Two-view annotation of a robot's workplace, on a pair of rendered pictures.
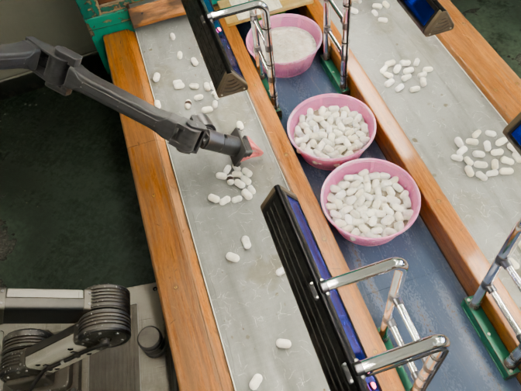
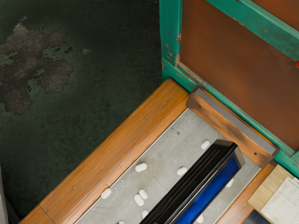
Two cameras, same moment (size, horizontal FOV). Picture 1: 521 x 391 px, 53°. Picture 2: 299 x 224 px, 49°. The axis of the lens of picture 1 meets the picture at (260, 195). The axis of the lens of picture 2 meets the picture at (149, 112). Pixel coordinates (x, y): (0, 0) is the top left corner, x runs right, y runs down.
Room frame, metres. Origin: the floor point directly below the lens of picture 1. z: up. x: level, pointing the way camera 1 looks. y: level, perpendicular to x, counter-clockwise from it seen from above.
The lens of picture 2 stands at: (1.35, 0.06, 1.76)
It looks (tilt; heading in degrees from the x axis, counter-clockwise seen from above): 68 degrees down; 62
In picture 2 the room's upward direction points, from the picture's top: 9 degrees counter-clockwise
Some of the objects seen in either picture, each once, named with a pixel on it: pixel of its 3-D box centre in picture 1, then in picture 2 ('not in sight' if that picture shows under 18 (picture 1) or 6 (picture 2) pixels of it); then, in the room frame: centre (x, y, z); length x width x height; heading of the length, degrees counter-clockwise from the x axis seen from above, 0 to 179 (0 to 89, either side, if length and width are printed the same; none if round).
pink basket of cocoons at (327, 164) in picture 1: (331, 135); not in sight; (1.05, -0.25, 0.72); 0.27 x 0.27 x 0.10
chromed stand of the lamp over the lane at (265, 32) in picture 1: (238, 55); not in sight; (1.28, 0.00, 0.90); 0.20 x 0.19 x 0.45; 10
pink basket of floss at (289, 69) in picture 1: (284, 48); not in sight; (1.49, -0.17, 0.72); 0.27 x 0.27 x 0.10
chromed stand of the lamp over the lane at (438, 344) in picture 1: (370, 352); not in sight; (0.32, -0.17, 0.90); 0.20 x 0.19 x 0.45; 10
